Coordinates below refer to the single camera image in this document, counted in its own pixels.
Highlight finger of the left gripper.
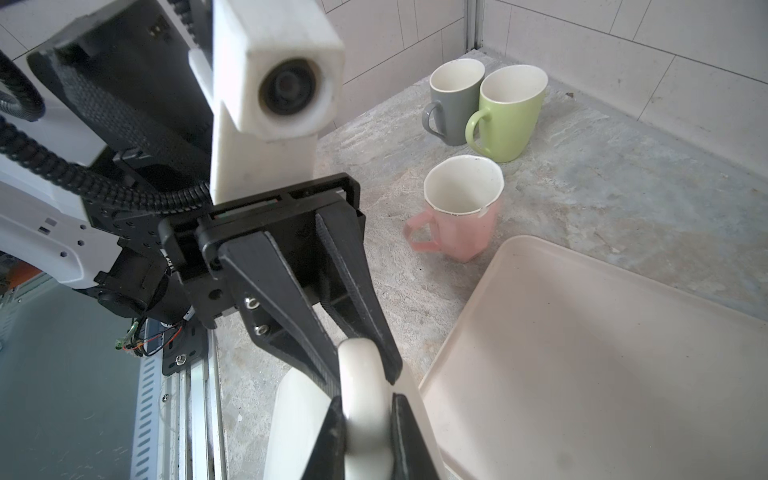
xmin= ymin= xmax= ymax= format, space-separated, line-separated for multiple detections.
xmin=219 ymin=232 xmax=340 ymax=398
xmin=315 ymin=201 xmax=403 ymax=384

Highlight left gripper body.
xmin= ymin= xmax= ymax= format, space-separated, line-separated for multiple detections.
xmin=157 ymin=172 xmax=367 ymax=331

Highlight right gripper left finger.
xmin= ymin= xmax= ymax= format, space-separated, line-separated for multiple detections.
xmin=301 ymin=396 xmax=346 ymax=480

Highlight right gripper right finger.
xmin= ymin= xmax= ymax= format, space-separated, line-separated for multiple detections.
xmin=390 ymin=393 xmax=439 ymax=480

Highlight white mug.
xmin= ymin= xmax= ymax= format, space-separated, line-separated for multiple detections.
xmin=264 ymin=339 xmax=446 ymax=479

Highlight pink mug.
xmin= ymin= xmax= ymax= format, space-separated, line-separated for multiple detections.
xmin=403 ymin=154 xmax=505 ymax=263

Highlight grey mug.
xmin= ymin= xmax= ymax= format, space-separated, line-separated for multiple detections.
xmin=422 ymin=58 xmax=486 ymax=146

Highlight light green mug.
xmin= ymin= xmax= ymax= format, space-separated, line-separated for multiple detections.
xmin=465 ymin=65 xmax=549 ymax=163

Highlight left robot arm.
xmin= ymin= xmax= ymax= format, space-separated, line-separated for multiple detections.
xmin=1 ymin=1 xmax=403 ymax=397

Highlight pink plastic tray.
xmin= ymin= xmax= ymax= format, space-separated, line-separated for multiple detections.
xmin=421 ymin=236 xmax=767 ymax=479

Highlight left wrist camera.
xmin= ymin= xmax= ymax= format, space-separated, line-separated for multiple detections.
xmin=189 ymin=1 xmax=345 ymax=205

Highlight aluminium mounting rail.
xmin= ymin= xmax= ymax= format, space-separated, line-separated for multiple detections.
xmin=129 ymin=332 xmax=227 ymax=479

